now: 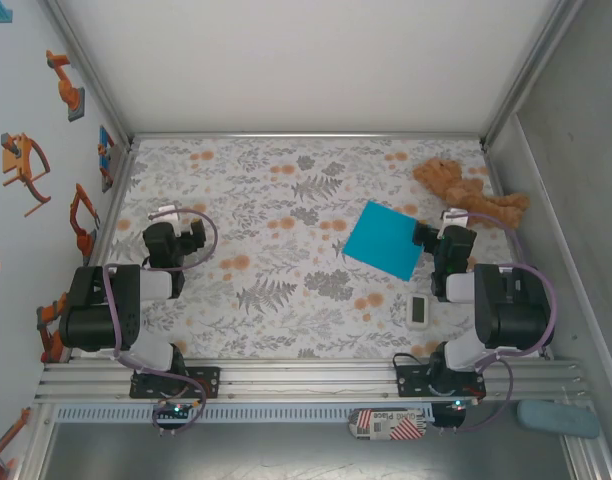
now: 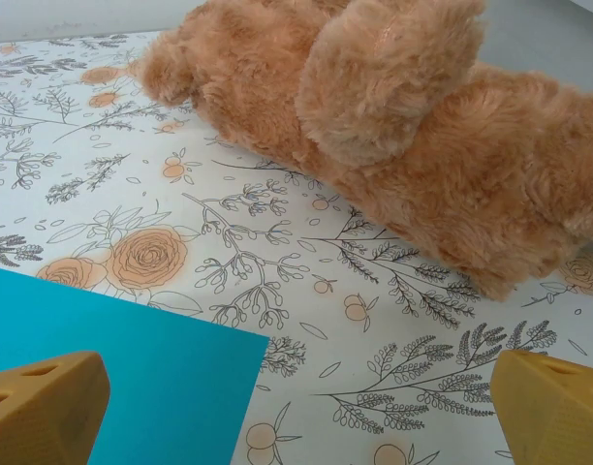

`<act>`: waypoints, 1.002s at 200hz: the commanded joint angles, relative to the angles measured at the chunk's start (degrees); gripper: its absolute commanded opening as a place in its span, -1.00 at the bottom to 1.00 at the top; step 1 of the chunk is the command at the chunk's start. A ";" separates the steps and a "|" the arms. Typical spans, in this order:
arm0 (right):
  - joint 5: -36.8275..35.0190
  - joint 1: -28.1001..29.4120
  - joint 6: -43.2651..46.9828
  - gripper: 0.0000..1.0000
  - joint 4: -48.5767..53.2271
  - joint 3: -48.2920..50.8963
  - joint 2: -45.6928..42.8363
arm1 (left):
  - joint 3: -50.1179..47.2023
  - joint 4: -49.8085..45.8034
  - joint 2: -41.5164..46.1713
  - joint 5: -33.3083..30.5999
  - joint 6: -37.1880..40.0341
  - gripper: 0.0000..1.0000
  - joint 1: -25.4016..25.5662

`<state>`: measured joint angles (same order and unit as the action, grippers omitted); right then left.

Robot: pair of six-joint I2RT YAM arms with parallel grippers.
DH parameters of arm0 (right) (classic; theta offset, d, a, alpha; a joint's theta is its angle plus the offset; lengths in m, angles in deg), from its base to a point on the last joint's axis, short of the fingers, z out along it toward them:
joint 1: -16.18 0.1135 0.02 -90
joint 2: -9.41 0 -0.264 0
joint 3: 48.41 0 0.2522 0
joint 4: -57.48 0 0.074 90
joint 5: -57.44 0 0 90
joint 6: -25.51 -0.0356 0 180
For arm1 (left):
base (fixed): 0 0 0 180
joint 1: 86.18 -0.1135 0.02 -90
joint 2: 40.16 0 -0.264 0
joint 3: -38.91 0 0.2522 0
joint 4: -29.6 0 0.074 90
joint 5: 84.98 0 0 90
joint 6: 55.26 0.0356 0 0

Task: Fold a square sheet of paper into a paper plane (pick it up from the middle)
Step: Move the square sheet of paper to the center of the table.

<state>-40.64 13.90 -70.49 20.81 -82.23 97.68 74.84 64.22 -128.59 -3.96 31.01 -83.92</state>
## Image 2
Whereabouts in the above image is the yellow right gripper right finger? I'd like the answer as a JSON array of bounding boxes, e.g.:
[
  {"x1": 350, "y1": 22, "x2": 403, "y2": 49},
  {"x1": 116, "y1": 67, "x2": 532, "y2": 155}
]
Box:
[{"x1": 489, "y1": 349, "x2": 593, "y2": 465}]

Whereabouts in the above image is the blue cloth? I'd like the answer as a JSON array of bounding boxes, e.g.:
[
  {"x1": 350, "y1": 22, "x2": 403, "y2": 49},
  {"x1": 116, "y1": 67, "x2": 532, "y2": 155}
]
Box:
[{"x1": 0, "y1": 264, "x2": 271, "y2": 465}]

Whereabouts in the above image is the floral patterned table mat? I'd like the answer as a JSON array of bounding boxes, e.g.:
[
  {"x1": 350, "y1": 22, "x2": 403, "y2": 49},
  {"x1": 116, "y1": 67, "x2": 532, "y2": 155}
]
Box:
[{"x1": 0, "y1": 28, "x2": 593, "y2": 465}]

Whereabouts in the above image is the brown plush teddy bear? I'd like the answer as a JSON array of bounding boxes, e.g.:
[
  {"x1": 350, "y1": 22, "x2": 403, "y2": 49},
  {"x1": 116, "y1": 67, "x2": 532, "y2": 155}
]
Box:
[{"x1": 139, "y1": 0, "x2": 593, "y2": 302}]

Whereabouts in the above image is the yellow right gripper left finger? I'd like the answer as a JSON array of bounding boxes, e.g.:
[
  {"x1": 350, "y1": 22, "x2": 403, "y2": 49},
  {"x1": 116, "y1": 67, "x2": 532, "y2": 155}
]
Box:
[{"x1": 0, "y1": 350, "x2": 111, "y2": 465}]

